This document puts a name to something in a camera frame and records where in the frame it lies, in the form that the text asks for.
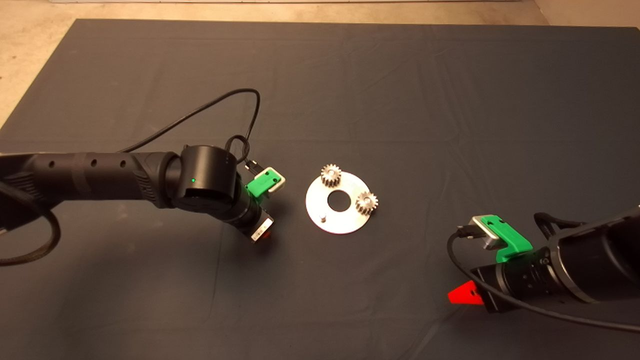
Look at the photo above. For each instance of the round metal carrier plate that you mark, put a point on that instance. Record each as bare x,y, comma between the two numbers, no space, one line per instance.
345,225

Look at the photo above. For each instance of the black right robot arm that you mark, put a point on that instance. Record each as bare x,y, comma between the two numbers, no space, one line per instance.
600,260

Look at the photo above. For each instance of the dark grey table cloth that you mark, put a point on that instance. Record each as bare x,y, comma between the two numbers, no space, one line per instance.
200,75

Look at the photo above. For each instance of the small steel planetary gear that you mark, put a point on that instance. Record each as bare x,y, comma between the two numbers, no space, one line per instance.
361,207
325,178

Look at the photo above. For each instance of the bright green camera mount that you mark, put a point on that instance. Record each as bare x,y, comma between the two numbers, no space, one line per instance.
260,186
512,242

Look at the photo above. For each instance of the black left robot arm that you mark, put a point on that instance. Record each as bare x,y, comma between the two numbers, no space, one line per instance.
100,175

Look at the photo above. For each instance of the small silver camera box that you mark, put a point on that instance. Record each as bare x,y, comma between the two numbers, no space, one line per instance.
484,231
281,183

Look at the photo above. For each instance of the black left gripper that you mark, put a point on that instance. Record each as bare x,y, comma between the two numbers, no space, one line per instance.
257,225

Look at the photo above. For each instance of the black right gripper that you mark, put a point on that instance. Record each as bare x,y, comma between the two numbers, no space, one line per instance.
510,285

